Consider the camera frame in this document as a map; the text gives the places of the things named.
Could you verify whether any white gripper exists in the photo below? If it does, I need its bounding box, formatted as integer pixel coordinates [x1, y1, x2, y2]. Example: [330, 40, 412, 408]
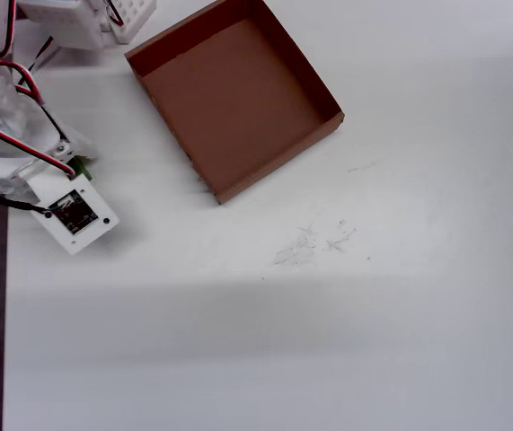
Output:
[0, 116, 101, 201]

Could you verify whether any green cube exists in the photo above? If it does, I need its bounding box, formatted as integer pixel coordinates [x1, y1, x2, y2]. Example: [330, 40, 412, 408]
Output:
[68, 156, 93, 181]

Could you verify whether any brown cardboard box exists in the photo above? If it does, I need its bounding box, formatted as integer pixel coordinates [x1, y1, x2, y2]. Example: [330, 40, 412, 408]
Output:
[123, 0, 346, 206]

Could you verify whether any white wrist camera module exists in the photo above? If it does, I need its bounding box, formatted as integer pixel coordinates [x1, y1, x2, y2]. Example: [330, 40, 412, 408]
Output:
[29, 172, 120, 257]

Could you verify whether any red black servo cable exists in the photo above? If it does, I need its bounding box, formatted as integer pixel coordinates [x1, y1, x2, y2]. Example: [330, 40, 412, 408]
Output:
[0, 115, 78, 180]
[102, 0, 125, 26]
[11, 35, 69, 141]

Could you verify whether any black camera cable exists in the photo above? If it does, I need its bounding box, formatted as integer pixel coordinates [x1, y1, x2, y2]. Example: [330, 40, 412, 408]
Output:
[0, 181, 59, 216]

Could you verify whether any white grid base plate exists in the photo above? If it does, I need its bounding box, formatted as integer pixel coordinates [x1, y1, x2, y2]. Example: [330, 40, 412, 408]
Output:
[101, 0, 157, 46]

